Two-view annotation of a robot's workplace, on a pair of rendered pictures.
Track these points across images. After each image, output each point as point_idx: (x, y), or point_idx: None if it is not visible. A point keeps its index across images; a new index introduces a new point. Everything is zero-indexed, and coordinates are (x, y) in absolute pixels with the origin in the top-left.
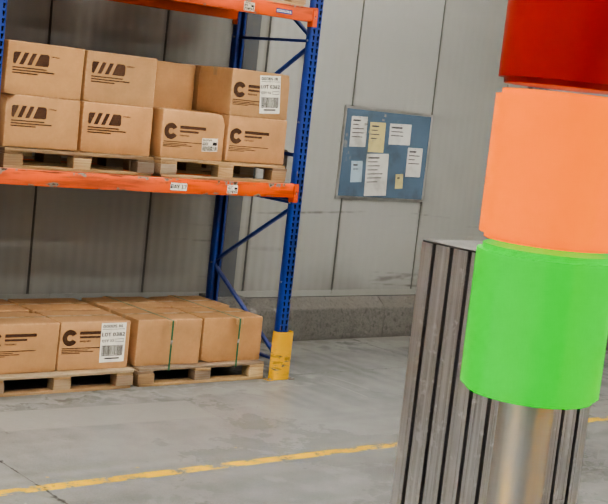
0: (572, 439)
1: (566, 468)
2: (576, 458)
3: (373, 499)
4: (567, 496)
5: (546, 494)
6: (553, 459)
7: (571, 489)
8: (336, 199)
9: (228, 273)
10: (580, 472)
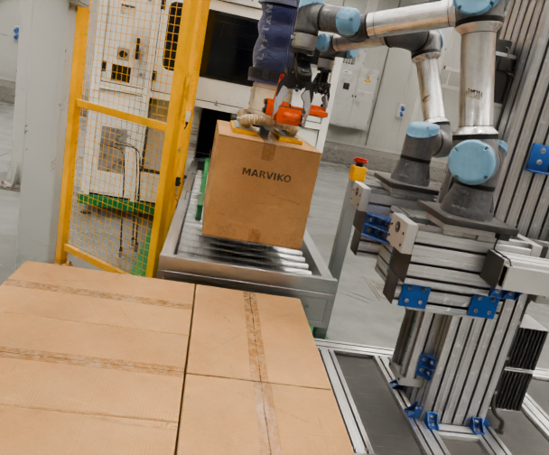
0: (544, 0)
1: (536, 19)
2: (543, 13)
3: None
4: (534, 38)
5: (523, 35)
6: (531, 13)
7: (536, 33)
8: None
9: None
10: (544, 22)
